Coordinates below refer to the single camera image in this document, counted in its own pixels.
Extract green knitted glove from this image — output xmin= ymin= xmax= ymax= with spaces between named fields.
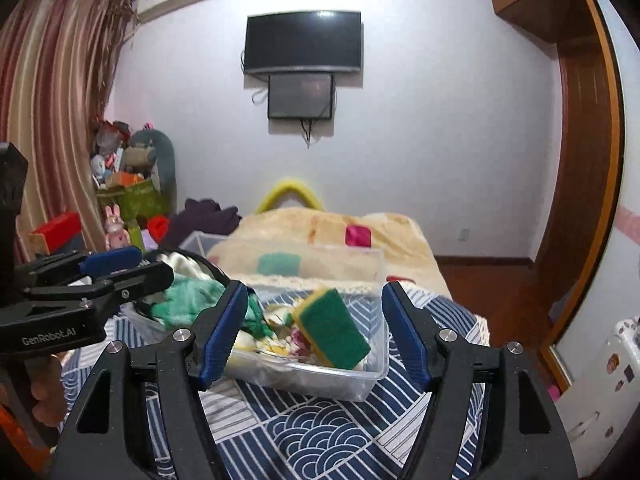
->
xmin=151 ymin=274 xmax=273 ymax=339

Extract beige plush blanket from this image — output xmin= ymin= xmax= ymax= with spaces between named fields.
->
xmin=205 ymin=207 xmax=451 ymax=298

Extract striped red beige curtain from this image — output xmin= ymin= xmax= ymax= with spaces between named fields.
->
xmin=1 ymin=0 xmax=134 ymax=262

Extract floral fabric pouch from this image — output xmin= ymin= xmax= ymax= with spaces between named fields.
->
xmin=233 ymin=295 xmax=316 ymax=362

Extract grey green plush toy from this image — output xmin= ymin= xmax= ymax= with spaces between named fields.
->
xmin=122 ymin=129 xmax=176 ymax=196

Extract clear plastic storage box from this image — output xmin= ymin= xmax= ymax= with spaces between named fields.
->
xmin=124 ymin=232 xmax=388 ymax=402

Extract dark purple clothing pile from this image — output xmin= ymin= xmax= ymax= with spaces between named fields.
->
xmin=160 ymin=198 xmax=242 ymax=248

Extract large wall television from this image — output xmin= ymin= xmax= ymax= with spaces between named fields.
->
xmin=244 ymin=10 xmax=363 ymax=75

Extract wall power socket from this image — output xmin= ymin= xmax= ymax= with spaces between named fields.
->
xmin=459 ymin=229 xmax=471 ymax=242

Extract yellow curved pillow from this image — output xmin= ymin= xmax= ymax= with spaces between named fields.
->
xmin=255 ymin=178 xmax=324 ymax=214

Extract green cardboard box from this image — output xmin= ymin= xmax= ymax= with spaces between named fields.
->
xmin=96 ymin=180 xmax=170 ymax=222

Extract red box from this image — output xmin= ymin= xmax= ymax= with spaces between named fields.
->
xmin=28 ymin=211 xmax=86 ymax=256

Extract wooden door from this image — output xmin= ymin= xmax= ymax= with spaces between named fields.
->
xmin=535 ymin=35 xmax=624 ymax=356

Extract green yellow sponge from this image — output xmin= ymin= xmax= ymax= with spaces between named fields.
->
xmin=293 ymin=288 xmax=370 ymax=370

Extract blue white patterned bedspread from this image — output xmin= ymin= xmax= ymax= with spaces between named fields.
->
xmin=62 ymin=283 xmax=490 ymax=479

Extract small wall monitor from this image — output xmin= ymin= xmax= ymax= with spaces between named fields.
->
xmin=268 ymin=73 xmax=335 ymax=122

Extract pink rabbit doll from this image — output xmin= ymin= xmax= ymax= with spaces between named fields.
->
xmin=104 ymin=204 xmax=131 ymax=250

